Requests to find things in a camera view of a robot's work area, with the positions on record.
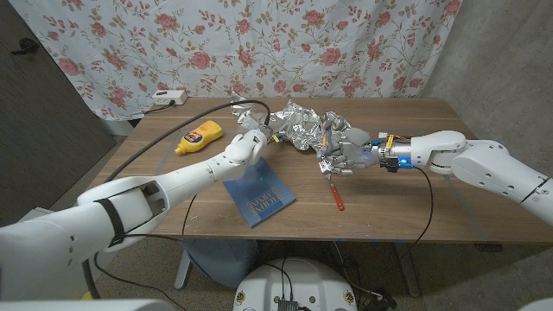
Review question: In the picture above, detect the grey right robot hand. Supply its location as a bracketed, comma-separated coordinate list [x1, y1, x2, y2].
[317, 127, 382, 176]

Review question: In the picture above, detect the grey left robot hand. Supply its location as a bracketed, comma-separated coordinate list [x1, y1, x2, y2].
[265, 122, 287, 144]

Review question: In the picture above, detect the aluminum foil sheet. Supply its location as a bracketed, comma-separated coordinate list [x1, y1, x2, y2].
[230, 95, 352, 176]

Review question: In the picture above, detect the fork with red handle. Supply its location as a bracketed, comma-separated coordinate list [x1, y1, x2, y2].
[327, 179, 346, 212]

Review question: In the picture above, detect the blue notebook with gold lettering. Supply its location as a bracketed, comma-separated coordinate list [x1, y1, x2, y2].
[222, 157, 297, 229]

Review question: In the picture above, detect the yellow mustard bottle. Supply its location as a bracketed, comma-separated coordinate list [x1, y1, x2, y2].
[174, 119, 225, 156]

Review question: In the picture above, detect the floral backdrop cloth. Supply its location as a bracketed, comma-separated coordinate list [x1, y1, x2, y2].
[8, 0, 463, 122]

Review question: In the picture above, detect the white power strip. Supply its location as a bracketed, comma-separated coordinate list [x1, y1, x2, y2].
[151, 89, 188, 106]

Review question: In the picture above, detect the grey table leg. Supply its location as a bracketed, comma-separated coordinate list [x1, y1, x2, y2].
[392, 242, 421, 298]

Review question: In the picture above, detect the blue-grey stool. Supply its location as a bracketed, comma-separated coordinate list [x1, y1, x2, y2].
[179, 238, 260, 289]

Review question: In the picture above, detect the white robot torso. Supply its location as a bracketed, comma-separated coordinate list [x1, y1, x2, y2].
[232, 257, 358, 311]

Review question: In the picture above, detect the black device on floor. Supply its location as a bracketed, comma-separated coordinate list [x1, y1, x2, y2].
[365, 289, 397, 311]

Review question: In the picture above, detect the white floor board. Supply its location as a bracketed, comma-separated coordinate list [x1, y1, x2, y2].
[16, 206, 57, 222]

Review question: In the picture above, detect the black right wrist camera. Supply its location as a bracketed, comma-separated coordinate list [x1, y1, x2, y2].
[379, 155, 414, 174]

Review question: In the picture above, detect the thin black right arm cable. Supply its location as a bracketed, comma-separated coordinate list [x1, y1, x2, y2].
[399, 166, 435, 258]

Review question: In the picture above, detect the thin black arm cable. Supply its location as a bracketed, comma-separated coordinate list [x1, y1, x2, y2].
[92, 193, 199, 311]
[399, 166, 435, 258]

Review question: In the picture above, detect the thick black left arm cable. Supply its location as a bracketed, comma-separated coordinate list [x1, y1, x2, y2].
[81, 98, 272, 301]

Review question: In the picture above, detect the black power strip cable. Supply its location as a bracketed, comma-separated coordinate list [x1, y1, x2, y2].
[144, 99, 176, 116]

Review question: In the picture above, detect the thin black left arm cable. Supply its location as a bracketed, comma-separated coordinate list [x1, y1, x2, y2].
[92, 193, 199, 311]

